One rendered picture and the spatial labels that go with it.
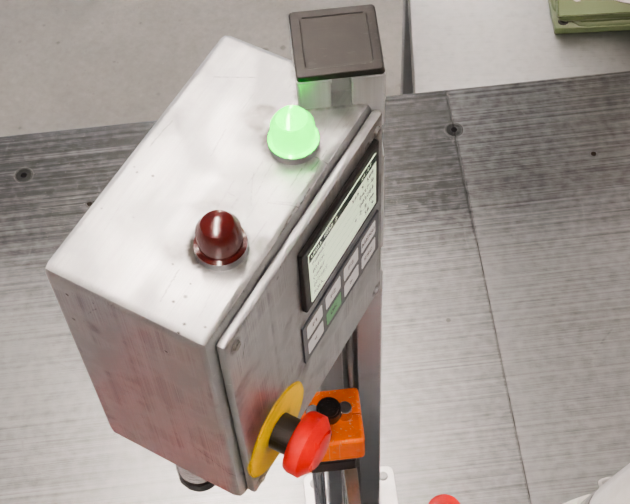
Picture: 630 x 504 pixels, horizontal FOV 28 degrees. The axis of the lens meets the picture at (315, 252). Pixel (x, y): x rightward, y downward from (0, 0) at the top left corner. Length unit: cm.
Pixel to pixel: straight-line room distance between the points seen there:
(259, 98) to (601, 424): 71
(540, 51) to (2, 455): 77
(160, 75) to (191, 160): 200
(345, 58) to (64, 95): 202
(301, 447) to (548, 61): 92
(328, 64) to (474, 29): 93
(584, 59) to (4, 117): 142
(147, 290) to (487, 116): 92
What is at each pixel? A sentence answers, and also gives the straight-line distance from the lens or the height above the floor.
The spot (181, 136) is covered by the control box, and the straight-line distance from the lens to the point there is 64.
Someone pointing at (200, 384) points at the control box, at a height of 143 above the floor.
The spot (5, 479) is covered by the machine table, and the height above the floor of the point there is 83.
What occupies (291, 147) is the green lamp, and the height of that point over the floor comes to 149.
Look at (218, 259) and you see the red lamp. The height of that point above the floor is 148.
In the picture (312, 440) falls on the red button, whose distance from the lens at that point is 70.
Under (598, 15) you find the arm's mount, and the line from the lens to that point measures 155.
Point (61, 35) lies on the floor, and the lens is 275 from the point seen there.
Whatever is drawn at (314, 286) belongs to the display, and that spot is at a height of 142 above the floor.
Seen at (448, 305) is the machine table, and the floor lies 83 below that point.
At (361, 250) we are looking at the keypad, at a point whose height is 137.
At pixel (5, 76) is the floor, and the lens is 270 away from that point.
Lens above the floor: 198
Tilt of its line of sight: 58 degrees down
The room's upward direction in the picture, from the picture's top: 4 degrees counter-clockwise
